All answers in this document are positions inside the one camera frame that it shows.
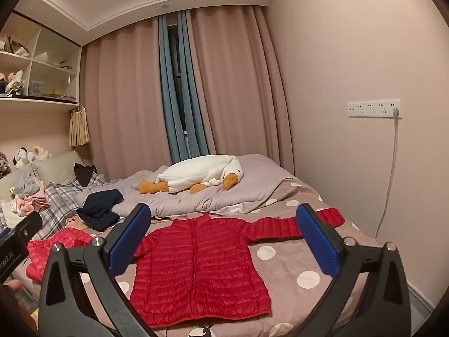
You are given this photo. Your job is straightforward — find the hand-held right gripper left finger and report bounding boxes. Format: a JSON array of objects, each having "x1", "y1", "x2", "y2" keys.
[{"x1": 38, "y1": 203, "x2": 158, "y2": 337}]

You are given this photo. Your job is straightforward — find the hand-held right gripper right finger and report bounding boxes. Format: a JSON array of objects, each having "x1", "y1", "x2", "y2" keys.
[{"x1": 295, "y1": 203, "x2": 412, "y2": 337}]

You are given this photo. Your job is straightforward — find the red down jacket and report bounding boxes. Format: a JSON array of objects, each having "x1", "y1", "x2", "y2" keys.
[
  {"x1": 26, "y1": 227, "x2": 95, "y2": 282},
  {"x1": 129, "y1": 208, "x2": 345, "y2": 329}
]

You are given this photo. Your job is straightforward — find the white folded clothes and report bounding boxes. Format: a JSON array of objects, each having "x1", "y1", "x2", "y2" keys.
[{"x1": 0, "y1": 199, "x2": 18, "y2": 218}]

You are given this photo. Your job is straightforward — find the pink folded clothes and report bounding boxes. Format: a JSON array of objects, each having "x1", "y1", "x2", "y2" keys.
[{"x1": 12, "y1": 196, "x2": 51, "y2": 217}]

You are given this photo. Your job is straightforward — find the person's left hand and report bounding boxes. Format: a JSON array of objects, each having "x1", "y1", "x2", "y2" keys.
[{"x1": 3, "y1": 278, "x2": 38, "y2": 336}]

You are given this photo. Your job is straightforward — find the polka-dot brown bed sheet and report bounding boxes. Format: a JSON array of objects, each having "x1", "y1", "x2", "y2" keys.
[{"x1": 21, "y1": 177, "x2": 381, "y2": 337}]

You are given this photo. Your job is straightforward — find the navy blue garment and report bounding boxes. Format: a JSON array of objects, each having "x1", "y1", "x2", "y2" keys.
[{"x1": 76, "y1": 189, "x2": 124, "y2": 232}]

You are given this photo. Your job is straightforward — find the grey garment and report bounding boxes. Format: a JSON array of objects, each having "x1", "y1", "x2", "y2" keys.
[{"x1": 10, "y1": 165, "x2": 42, "y2": 197}]

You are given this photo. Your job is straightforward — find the plaid pillow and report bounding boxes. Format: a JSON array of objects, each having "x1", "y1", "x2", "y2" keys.
[{"x1": 0, "y1": 172, "x2": 109, "y2": 241}]

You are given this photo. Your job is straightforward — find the peach garment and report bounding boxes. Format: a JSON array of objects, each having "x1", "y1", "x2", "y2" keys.
[{"x1": 65, "y1": 216, "x2": 88, "y2": 232}]

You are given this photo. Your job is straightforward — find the mottled dark plush toy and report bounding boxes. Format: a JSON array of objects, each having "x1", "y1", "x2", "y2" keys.
[{"x1": 0, "y1": 152, "x2": 12, "y2": 179}]

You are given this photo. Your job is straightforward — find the black and white plush dog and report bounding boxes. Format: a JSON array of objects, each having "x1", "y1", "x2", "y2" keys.
[{"x1": 14, "y1": 147, "x2": 31, "y2": 168}]

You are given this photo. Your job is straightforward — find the black garment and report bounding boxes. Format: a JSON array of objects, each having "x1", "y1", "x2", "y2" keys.
[{"x1": 74, "y1": 162, "x2": 97, "y2": 187}]

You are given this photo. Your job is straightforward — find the cream plush toy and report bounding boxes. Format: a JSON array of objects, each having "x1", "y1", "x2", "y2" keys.
[{"x1": 28, "y1": 146, "x2": 52, "y2": 162}]

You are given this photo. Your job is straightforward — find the grey duvet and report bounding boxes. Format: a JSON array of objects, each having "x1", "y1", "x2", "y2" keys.
[{"x1": 75, "y1": 154, "x2": 299, "y2": 218}]

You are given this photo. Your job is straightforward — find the white goose plush toy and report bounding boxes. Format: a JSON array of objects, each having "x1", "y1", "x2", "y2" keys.
[{"x1": 138, "y1": 155, "x2": 242, "y2": 195}]

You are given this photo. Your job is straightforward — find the beige pleated cloth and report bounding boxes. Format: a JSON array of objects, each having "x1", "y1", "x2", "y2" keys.
[{"x1": 69, "y1": 107, "x2": 91, "y2": 147}]

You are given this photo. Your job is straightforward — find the white shelf unit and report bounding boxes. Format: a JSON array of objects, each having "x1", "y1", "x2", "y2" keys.
[{"x1": 0, "y1": 11, "x2": 83, "y2": 113}]

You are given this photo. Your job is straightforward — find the blue curtain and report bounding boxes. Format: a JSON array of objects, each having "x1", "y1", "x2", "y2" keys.
[
  {"x1": 158, "y1": 14, "x2": 186, "y2": 165},
  {"x1": 177, "y1": 10, "x2": 211, "y2": 158}
]

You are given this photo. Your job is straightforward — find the pink curtain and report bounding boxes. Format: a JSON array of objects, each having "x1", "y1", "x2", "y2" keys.
[
  {"x1": 186, "y1": 5, "x2": 295, "y2": 178},
  {"x1": 81, "y1": 17, "x2": 172, "y2": 181}
]

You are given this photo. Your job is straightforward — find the white power cable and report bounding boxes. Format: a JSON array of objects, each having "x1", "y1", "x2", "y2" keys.
[{"x1": 375, "y1": 116, "x2": 400, "y2": 239}]

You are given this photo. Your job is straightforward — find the white wall socket strip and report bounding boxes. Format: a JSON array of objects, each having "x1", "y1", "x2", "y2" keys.
[{"x1": 347, "y1": 100, "x2": 403, "y2": 119}]

